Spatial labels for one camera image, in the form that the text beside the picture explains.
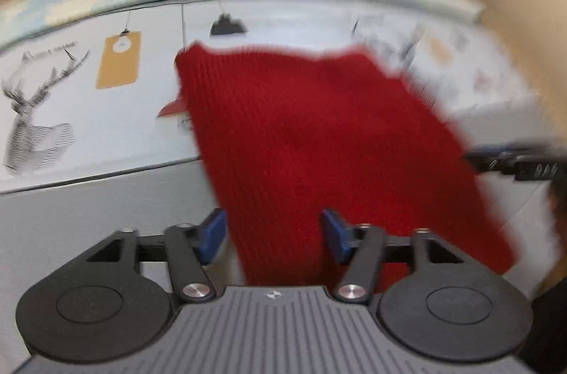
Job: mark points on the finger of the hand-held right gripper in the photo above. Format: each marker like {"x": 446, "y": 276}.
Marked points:
{"x": 518, "y": 162}

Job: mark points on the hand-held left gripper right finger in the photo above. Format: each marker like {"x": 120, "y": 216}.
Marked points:
{"x": 332, "y": 231}

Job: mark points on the dark red knit cloth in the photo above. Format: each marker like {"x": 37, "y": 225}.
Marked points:
{"x": 319, "y": 144}

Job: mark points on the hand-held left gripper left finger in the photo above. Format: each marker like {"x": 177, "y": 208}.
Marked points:
{"x": 212, "y": 233}

